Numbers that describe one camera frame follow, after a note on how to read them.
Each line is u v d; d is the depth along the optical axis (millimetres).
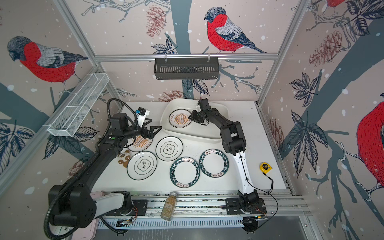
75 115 743
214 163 883
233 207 730
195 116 952
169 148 951
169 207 698
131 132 674
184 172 860
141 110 678
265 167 853
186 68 1063
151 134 713
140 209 731
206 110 871
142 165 882
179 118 1104
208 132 994
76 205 395
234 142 634
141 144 975
